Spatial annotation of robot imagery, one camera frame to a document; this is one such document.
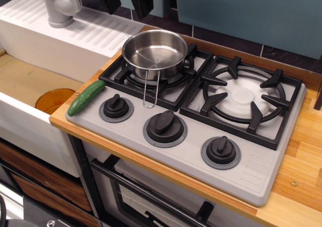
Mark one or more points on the black oven door handle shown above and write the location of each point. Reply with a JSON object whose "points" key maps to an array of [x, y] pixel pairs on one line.
{"points": [[107, 169]]}

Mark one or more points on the orange sink drain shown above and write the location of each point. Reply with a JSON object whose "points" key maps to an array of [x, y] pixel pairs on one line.
{"points": [[52, 100]]}

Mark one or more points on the black middle stove knob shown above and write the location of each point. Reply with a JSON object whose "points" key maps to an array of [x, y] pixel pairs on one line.
{"points": [[165, 130]]}

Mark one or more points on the wooden drawer front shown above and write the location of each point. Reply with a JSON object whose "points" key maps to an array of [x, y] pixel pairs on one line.
{"points": [[47, 185]]}

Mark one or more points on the black burner grate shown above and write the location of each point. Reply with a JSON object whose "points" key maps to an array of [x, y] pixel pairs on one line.
{"points": [[170, 92], [253, 103]]}

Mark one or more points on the black stove knob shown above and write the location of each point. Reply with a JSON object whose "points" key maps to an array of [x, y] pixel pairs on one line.
{"points": [[221, 153], [165, 130], [116, 109]]}

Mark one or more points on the grey toy faucet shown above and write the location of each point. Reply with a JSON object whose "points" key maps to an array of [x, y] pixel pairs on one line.
{"points": [[61, 12]]}

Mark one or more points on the grey toy stove top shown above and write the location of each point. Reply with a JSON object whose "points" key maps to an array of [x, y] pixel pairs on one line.
{"points": [[251, 180]]}

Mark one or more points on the black right stove knob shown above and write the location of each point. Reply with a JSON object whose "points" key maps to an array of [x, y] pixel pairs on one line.
{"points": [[221, 153]]}

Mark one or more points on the black right burner grate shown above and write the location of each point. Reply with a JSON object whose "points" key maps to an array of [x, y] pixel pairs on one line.
{"points": [[253, 103]]}

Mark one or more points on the black left burner grate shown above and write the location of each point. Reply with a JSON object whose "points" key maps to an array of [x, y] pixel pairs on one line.
{"points": [[170, 92]]}

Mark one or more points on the green pickle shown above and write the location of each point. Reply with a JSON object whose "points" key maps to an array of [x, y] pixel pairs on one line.
{"points": [[83, 99]]}

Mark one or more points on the black left stove knob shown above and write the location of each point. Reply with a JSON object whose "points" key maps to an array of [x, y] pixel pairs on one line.
{"points": [[116, 109]]}

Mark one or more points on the stainless steel pan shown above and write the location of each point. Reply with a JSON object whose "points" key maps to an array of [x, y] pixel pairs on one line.
{"points": [[155, 55]]}

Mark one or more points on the white toy sink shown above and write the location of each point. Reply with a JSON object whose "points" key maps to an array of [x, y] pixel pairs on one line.
{"points": [[36, 58]]}

